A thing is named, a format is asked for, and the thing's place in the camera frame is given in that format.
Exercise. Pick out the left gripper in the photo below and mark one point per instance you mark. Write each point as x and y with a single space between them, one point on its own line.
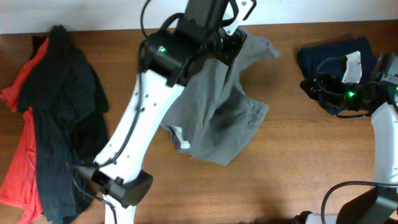
238 38

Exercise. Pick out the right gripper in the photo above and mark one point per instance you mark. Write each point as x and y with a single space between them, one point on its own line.
333 81

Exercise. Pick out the grey shorts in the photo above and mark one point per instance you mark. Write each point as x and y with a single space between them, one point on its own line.
213 119

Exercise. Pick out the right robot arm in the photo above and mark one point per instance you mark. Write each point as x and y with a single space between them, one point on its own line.
379 203

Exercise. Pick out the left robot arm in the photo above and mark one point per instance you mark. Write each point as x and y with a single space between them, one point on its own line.
167 60

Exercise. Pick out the folded navy garment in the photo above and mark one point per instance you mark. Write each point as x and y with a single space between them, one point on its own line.
335 62

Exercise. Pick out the black t-shirt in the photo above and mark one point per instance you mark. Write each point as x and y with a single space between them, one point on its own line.
68 103

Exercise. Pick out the red mesh shirt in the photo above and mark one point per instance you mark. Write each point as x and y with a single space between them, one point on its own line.
19 188

